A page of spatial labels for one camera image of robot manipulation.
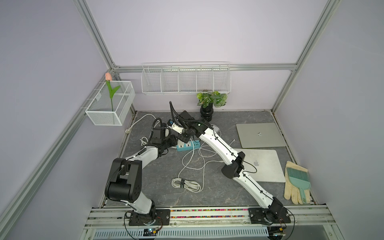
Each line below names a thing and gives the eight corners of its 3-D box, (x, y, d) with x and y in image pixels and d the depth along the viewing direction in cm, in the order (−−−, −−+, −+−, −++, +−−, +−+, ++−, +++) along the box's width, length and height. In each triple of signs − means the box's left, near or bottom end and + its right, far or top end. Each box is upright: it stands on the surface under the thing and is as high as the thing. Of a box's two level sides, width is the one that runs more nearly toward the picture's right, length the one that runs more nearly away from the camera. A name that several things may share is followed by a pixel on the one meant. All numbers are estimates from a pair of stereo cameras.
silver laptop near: (241, 182, 87) (242, 181, 85) (235, 150, 101) (236, 148, 99) (286, 182, 87) (287, 180, 85) (274, 150, 101) (275, 148, 99)
